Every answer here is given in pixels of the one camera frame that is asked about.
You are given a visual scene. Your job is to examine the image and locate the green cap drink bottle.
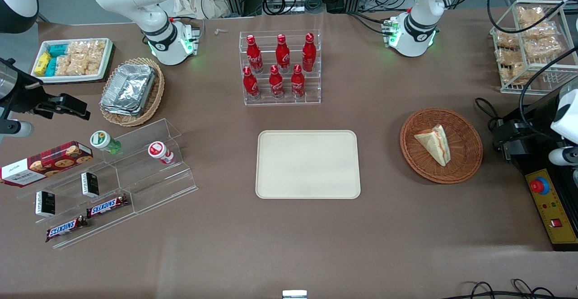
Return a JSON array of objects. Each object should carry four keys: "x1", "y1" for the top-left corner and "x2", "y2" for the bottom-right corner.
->
[{"x1": 89, "y1": 130, "x2": 122, "y2": 155}]

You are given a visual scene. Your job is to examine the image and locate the Snickers chocolate bar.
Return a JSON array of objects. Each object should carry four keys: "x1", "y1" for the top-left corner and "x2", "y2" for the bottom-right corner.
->
[
  {"x1": 45, "y1": 215, "x2": 89, "y2": 243},
  {"x1": 85, "y1": 193, "x2": 130, "y2": 219}
]

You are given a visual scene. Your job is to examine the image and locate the clear acrylic bottle rack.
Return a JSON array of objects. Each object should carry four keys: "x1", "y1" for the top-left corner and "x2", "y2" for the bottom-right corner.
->
[{"x1": 239, "y1": 29, "x2": 322, "y2": 107}]

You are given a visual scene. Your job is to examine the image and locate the red tartan cookie box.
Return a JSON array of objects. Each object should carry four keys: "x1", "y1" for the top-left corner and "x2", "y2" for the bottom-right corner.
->
[{"x1": 0, "y1": 140, "x2": 94, "y2": 188}]

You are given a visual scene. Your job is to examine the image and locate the black yellow control machine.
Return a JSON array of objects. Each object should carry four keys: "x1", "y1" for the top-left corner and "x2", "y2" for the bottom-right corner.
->
[{"x1": 490, "y1": 92, "x2": 578, "y2": 252}]

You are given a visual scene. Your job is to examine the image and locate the red cap drink bottle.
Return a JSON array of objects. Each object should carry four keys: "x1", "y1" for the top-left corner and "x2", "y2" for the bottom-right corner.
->
[{"x1": 148, "y1": 141, "x2": 175, "y2": 165}]

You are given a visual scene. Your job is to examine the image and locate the small black white box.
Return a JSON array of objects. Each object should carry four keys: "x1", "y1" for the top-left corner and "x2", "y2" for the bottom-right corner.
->
[
  {"x1": 35, "y1": 191, "x2": 56, "y2": 218},
  {"x1": 81, "y1": 172, "x2": 100, "y2": 198}
]

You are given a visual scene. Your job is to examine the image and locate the red emergency stop button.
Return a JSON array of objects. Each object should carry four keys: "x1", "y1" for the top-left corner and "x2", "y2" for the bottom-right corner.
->
[{"x1": 530, "y1": 177, "x2": 550, "y2": 195}]

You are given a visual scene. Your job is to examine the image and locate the yellow snack pack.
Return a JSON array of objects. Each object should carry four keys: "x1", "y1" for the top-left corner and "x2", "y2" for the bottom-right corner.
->
[{"x1": 34, "y1": 52, "x2": 51, "y2": 76}]

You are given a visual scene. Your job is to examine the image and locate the triangular sandwich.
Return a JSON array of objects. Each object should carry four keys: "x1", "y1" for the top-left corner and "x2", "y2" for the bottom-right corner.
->
[{"x1": 414, "y1": 124, "x2": 451, "y2": 168}]

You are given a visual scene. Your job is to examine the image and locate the beige plastic tray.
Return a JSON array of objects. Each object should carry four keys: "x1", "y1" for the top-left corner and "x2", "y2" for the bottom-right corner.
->
[{"x1": 256, "y1": 130, "x2": 362, "y2": 200}]

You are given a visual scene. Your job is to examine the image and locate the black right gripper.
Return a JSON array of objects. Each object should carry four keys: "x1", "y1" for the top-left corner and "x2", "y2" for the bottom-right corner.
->
[{"x1": 0, "y1": 57, "x2": 91, "y2": 121}]

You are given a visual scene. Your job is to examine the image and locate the white snack tray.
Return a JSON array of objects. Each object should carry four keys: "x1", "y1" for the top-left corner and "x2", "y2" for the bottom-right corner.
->
[{"x1": 31, "y1": 37, "x2": 114, "y2": 84}]

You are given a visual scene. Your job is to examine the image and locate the aluminium foil tray stack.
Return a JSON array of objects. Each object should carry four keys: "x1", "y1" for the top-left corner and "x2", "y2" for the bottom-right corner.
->
[{"x1": 100, "y1": 63, "x2": 157, "y2": 117}]

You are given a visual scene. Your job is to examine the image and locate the clear acrylic tiered shelf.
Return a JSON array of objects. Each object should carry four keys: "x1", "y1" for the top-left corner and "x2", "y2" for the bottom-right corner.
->
[{"x1": 17, "y1": 118, "x2": 199, "y2": 250}]

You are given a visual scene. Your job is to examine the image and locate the black floor cables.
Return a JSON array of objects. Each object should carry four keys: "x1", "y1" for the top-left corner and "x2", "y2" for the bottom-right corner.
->
[{"x1": 451, "y1": 278, "x2": 578, "y2": 299}]

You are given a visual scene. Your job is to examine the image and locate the brown wicker basket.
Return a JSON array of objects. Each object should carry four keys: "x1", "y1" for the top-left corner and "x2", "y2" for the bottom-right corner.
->
[{"x1": 400, "y1": 107, "x2": 484, "y2": 185}]

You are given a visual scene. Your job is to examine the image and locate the light wicker basket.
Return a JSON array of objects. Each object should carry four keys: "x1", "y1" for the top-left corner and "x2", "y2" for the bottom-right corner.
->
[{"x1": 99, "y1": 57, "x2": 166, "y2": 127}]

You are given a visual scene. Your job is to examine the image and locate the red cola bottle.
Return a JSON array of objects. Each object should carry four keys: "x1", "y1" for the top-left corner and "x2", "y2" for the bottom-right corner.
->
[
  {"x1": 301, "y1": 33, "x2": 317, "y2": 73},
  {"x1": 246, "y1": 35, "x2": 264, "y2": 74},
  {"x1": 275, "y1": 33, "x2": 291, "y2": 73},
  {"x1": 242, "y1": 66, "x2": 261, "y2": 101},
  {"x1": 269, "y1": 65, "x2": 285, "y2": 100},
  {"x1": 290, "y1": 64, "x2": 306, "y2": 99}
]

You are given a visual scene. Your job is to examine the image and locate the white wire rack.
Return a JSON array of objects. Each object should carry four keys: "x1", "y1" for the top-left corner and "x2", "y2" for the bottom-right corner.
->
[{"x1": 489, "y1": 0, "x2": 578, "y2": 96}]

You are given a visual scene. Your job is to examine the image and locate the black looped table cable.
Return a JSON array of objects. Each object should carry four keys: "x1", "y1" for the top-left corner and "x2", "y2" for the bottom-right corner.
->
[{"x1": 474, "y1": 96, "x2": 503, "y2": 131}]

